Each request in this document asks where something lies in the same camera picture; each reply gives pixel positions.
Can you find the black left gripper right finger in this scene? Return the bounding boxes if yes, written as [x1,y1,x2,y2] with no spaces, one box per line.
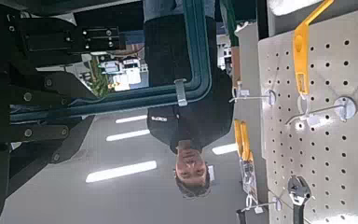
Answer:
[8,115,96,188]

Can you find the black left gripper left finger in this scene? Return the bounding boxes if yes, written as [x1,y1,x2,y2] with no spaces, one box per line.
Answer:
[8,70,99,108]

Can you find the ceiling light strip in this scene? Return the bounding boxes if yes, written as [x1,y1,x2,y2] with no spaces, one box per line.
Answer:
[211,142,239,156]
[85,160,158,185]
[115,114,149,125]
[105,128,152,143]

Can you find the person in dark shirt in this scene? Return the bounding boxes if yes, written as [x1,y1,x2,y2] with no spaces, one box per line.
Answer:
[143,0,235,200]

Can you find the yellow pliers on card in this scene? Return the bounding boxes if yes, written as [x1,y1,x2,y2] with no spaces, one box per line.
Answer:
[233,119,259,204]

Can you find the white pegboard hook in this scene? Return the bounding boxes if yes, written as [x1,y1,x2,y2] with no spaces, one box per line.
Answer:
[240,195,283,215]
[284,95,358,126]
[228,89,277,106]

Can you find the white perforated pegboard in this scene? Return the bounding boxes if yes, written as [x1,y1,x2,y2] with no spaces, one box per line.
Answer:
[257,6,358,224]

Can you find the green trowel wooden handle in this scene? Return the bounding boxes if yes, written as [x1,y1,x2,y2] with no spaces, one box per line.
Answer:
[220,0,242,90]

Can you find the black handled adjustable wrench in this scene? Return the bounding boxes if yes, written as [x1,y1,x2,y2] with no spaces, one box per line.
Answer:
[287,175,312,224]

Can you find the yellow handled white paint roller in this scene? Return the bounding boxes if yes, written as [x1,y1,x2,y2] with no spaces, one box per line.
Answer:
[267,0,336,96]

